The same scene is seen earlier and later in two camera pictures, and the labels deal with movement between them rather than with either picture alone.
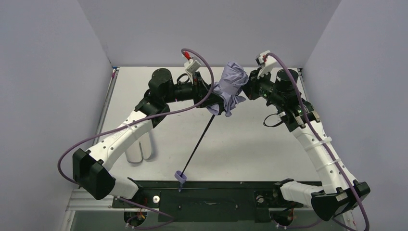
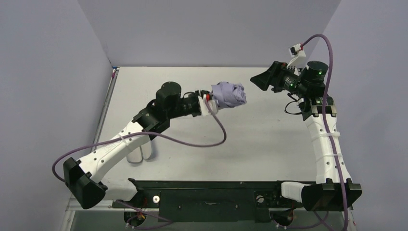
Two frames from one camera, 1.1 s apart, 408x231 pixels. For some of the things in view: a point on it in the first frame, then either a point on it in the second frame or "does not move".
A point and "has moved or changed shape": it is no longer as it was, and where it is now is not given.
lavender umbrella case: (141, 149) does not move
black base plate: (206, 201) does not move
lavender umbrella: (233, 77) has moved or changed shape
